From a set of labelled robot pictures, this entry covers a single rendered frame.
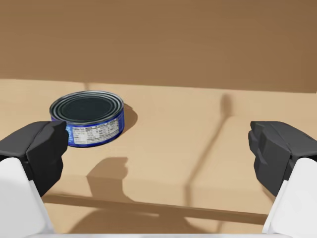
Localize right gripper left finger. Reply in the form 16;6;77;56
0;120;69;235

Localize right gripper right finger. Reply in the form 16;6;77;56
248;120;317;235

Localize blue flat can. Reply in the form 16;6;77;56
49;90;125;148

